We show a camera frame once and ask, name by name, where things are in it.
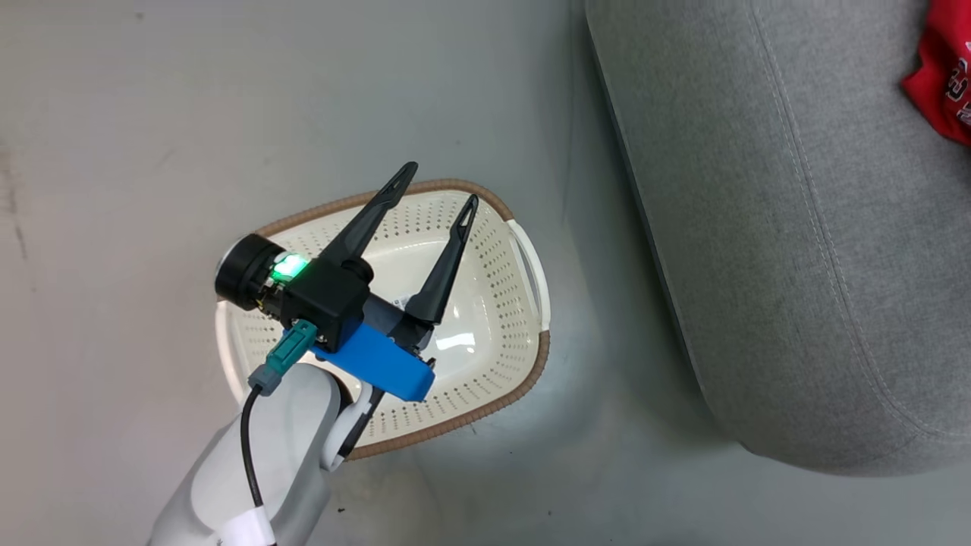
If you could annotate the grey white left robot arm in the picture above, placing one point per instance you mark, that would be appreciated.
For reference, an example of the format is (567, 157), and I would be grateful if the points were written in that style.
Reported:
(281, 447)

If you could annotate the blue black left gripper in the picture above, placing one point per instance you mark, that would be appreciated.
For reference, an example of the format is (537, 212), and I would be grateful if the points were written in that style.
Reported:
(379, 364)

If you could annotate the cream perforated laundry basket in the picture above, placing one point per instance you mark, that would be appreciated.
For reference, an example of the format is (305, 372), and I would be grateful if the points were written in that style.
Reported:
(493, 303)

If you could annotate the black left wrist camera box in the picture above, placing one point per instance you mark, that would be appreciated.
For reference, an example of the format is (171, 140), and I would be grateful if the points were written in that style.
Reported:
(326, 299)

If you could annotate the red white clothing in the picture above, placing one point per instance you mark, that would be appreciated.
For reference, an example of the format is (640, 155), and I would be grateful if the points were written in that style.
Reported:
(944, 68)

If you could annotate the grey fabric sofa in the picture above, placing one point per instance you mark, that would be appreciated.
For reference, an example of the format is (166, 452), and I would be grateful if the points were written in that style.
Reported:
(796, 227)

